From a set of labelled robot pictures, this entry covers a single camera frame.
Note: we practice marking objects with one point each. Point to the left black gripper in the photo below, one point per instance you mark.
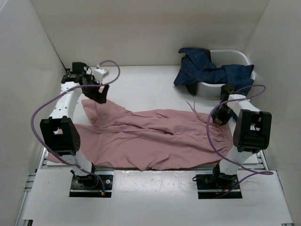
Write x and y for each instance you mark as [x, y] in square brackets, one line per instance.
[98, 96]

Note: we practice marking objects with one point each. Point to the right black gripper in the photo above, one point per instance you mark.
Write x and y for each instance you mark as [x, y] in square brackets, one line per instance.
[224, 118]

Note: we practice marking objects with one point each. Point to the pink trousers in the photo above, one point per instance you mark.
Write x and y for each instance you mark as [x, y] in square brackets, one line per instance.
[159, 139]

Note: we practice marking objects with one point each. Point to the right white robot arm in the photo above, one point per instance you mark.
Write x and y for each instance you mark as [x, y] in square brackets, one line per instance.
[251, 133]

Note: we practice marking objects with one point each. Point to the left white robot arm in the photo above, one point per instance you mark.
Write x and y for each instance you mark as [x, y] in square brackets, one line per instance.
[59, 132]

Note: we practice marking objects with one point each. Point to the dark blue jeans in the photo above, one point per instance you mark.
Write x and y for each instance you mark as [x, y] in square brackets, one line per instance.
[197, 66]

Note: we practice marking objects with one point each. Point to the white plastic basket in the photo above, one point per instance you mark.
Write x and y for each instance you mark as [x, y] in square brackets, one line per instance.
[227, 66]

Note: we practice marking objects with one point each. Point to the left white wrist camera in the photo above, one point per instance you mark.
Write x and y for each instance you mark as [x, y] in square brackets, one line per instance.
[100, 73]

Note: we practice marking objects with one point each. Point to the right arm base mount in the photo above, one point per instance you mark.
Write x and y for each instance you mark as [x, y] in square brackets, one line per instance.
[210, 189]

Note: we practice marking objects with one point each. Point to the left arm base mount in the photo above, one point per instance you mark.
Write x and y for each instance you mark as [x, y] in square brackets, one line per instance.
[92, 187]

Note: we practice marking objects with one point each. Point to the aluminium left rail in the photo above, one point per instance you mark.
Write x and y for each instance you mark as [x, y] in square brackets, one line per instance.
[43, 157]

